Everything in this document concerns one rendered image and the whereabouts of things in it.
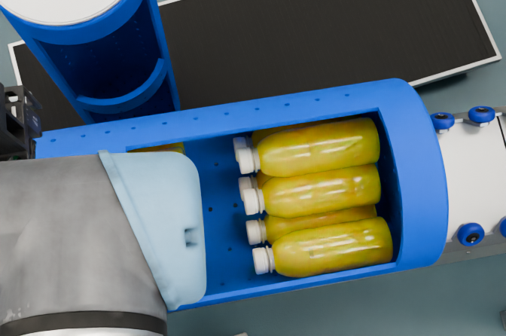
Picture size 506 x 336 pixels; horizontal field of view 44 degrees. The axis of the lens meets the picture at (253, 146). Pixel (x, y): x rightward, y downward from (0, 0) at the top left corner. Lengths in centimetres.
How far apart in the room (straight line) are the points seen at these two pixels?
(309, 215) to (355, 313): 111
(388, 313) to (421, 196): 126
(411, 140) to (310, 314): 125
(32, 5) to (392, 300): 142
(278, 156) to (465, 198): 41
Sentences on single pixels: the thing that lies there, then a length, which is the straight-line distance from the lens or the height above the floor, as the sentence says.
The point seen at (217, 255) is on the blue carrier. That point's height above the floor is 97.
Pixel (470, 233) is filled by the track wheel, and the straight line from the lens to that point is 112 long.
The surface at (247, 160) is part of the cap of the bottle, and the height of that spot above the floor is 112.
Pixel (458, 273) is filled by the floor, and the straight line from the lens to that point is 215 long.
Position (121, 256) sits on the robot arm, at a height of 174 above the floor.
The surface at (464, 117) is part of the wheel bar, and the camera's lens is 121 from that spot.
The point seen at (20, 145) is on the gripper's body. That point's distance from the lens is 49.
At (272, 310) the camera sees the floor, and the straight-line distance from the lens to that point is 202.
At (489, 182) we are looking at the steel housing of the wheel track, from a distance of 120.
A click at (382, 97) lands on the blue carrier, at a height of 120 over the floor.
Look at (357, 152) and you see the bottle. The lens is 93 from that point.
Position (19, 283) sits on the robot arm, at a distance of 28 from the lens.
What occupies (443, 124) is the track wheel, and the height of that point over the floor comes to 98.
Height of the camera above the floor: 201
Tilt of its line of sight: 75 degrees down
